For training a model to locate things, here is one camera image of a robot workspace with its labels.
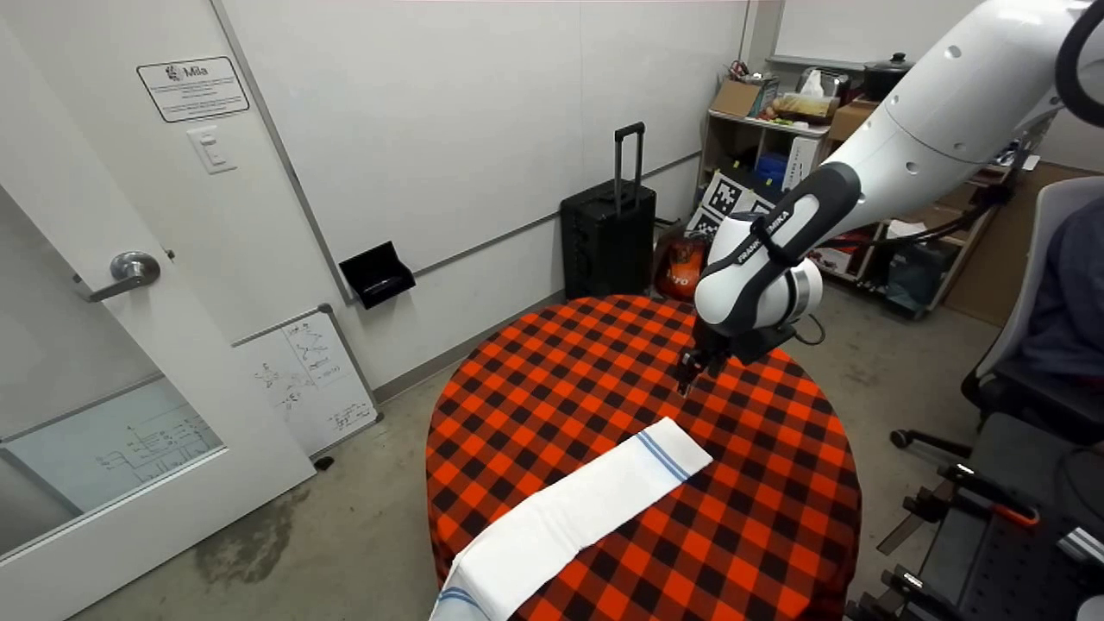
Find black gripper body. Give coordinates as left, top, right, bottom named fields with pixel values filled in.
left=691, top=307, right=803, bottom=372

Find white dishcloth with blue stripes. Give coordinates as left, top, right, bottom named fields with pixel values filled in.
left=424, top=415, right=719, bottom=621

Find orange black backpack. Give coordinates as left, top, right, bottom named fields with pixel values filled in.
left=650, top=226, right=711, bottom=307

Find red black plaid tablecloth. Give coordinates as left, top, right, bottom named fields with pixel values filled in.
left=424, top=288, right=866, bottom=621

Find red storage box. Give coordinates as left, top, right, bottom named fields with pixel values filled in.
left=817, top=234, right=869, bottom=279

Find large fiducial tag board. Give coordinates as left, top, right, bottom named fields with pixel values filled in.
left=687, top=168, right=788, bottom=237

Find black wheeled suitcase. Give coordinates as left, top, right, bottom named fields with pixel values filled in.
left=554, top=119, right=659, bottom=302

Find white binders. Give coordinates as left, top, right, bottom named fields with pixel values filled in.
left=782, top=133, right=822, bottom=195

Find dark green bin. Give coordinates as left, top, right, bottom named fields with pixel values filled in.
left=880, top=234, right=957, bottom=320

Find wooden shelf unit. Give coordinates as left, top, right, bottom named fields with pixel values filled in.
left=700, top=108, right=1020, bottom=320

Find small open cardboard box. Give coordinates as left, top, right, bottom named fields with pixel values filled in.
left=706, top=71, right=768, bottom=119

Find closed brown cardboard box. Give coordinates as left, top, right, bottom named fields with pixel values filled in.
left=826, top=99, right=880, bottom=148

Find white spray bottle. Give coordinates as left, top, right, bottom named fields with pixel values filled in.
left=794, top=65, right=830, bottom=102

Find grey office chair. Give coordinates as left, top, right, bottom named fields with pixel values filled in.
left=889, top=173, right=1104, bottom=463

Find black equipment stand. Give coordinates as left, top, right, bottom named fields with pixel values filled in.
left=848, top=409, right=1104, bottom=621

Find dark blue jacket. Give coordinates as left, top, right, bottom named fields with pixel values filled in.
left=1013, top=193, right=1104, bottom=389

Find small leaning whiteboard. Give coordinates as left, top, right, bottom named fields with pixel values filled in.
left=232, top=302, right=383, bottom=460

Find white door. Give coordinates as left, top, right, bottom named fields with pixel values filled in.
left=0, top=0, right=320, bottom=621

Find white door sign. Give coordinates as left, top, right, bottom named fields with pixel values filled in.
left=133, top=50, right=257, bottom=127

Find black wall tray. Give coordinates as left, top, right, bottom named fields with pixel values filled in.
left=339, top=237, right=419, bottom=311

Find wall mounted whiteboard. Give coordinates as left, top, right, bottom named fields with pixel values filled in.
left=766, top=0, right=995, bottom=74

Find white light switch plate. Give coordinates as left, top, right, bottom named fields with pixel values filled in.
left=185, top=119, right=238, bottom=180

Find silver door handle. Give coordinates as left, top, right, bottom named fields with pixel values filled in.
left=85, top=247, right=166, bottom=302

